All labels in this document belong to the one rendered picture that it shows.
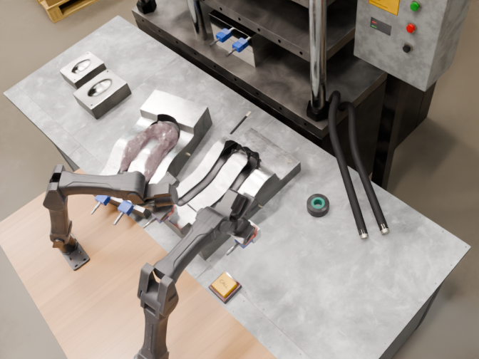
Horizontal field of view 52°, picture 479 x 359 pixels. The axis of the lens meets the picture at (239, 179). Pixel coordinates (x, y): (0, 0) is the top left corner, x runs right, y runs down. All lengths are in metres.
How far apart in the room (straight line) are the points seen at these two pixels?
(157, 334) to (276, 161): 0.79
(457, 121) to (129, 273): 2.13
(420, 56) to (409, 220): 0.55
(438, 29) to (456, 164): 1.46
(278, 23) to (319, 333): 1.21
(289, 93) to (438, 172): 1.11
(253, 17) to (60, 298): 1.32
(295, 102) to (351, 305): 0.91
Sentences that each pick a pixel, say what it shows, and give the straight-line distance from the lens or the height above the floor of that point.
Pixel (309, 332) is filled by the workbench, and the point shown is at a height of 0.80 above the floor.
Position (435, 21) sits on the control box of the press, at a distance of 1.62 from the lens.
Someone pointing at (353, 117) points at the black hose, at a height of 0.90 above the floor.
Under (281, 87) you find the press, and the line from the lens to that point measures 2.20.
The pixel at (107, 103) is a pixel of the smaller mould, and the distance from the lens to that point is 2.27.
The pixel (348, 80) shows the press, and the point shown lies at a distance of 2.22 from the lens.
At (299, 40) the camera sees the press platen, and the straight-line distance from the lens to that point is 2.03.
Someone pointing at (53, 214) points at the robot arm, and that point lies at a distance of 1.69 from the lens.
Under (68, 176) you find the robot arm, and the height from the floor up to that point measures 1.24.
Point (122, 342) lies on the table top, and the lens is 1.73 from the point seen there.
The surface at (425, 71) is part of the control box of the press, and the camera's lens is 1.75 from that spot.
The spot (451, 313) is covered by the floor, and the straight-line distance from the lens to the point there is 2.57.
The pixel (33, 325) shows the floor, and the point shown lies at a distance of 2.85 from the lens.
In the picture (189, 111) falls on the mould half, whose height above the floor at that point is 0.91.
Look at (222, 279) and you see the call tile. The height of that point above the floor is 0.84.
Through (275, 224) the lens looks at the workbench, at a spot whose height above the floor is 0.80.
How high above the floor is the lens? 2.36
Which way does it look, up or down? 55 degrees down
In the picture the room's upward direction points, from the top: 14 degrees counter-clockwise
